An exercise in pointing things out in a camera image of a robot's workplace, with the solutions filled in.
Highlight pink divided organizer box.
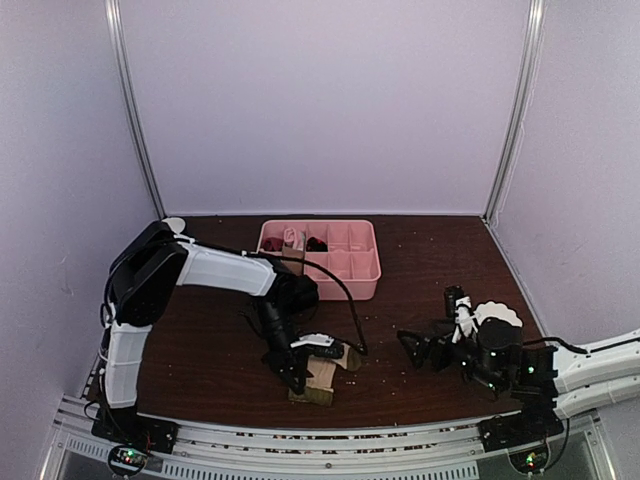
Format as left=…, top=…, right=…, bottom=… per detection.
left=258, top=219, right=381, bottom=301

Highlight striped beige green sock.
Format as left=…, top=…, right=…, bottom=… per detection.
left=288, top=346, right=362, bottom=407

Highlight left aluminium frame post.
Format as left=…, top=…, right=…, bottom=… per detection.
left=104, top=0, right=166, bottom=219

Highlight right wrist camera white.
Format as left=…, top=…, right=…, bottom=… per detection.
left=444, top=286, right=479, bottom=344

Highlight white scalloped bowl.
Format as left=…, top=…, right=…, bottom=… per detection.
left=474, top=301, right=523, bottom=328

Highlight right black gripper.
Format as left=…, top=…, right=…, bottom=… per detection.
left=398, top=321, right=505, bottom=394

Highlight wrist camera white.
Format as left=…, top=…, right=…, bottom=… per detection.
left=290, top=333, right=336, bottom=349
left=444, top=286, right=479, bottom=344

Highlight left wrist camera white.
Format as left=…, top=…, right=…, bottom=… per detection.
left=290, top=333, right=336, bottom=349

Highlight aluminium frame post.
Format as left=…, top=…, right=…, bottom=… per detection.
left=104, top=0, right=166, bottom=219
left=483, top=0, right=546, bottom=225

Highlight argyle black red orange sock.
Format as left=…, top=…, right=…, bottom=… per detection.
left=306, top=237, right=329, bottom=252

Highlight rolled socks in box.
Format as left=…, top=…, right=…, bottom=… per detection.
left=259, top=225, right=307, bottom=276

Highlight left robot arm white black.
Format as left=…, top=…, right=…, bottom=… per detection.
left=94, top=218, right=368, bottom=452

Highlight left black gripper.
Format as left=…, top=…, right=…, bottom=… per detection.
left=253, top=297, right=308, bottom=395

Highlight right aluminium frame post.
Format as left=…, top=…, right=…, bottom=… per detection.
left=483, top=0, right=546, bottom=225

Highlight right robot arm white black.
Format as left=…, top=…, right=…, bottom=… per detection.
left=397, top=314, right=639, bottom=452

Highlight dark bowl white inside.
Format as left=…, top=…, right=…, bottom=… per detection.
left=161, top=217, right=186, bottom=234

